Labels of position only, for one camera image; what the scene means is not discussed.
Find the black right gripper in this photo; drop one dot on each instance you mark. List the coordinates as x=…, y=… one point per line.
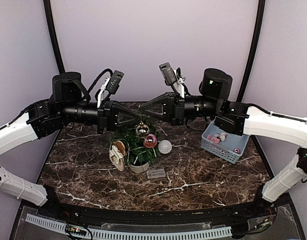
x=172, y=108

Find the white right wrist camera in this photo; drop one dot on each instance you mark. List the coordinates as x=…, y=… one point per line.
x=172, y=79

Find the small green christmas tree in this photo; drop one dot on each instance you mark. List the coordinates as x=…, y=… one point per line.
x=136, y=153

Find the white tree pot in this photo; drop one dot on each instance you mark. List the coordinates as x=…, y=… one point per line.
x=139, y=168

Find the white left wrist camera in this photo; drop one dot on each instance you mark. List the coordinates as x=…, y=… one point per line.
x=109, y=87

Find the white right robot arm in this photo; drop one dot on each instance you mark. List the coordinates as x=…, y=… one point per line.
x=278, y=127

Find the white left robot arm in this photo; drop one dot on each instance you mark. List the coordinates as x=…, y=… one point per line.
x=13, y=136

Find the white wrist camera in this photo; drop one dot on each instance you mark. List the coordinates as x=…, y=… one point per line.
x=109, y=87
x=172, y=79

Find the pink bow ornament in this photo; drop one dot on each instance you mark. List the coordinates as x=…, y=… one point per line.
x=215, y=139

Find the blue plastic basket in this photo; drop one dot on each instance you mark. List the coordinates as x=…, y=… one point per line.
x=225, y=149

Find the white cable duct strip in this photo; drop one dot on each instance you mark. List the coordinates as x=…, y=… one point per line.
x=91, y=233

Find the gold disco ball ornament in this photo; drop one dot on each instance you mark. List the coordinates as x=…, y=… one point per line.
x=142, y=130

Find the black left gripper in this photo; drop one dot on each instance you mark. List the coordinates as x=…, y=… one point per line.
x=106, y=116

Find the clear string light garland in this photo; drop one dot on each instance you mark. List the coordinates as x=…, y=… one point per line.
x=164, y=146

